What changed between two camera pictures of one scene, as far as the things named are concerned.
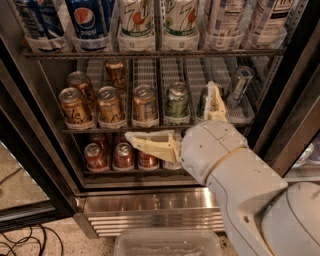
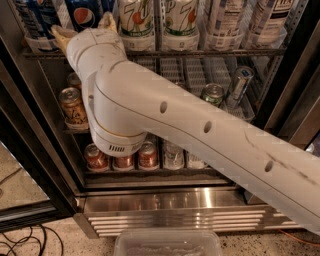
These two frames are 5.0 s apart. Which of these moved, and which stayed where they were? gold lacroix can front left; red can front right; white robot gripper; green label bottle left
Moved: white robot gripper
Stayed: green label bottle left; gold lacroix can front left; red can front right
